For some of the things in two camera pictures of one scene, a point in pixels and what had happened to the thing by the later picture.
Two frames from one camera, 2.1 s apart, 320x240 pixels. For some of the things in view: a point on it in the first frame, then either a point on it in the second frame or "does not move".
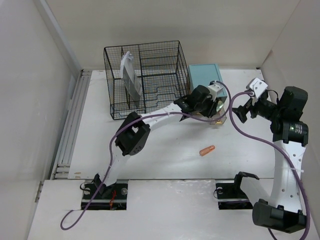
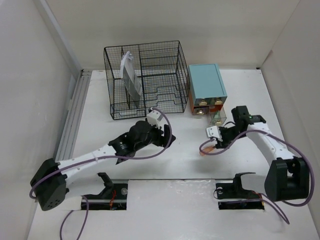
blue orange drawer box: x=209 y=75 does not move
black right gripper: x=241 y=111 -> x=223 y=144
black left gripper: x=211 y=110 -> x=160 y=140
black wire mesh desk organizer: x=144 y=77 does not move
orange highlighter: x=205 y=150 does not move
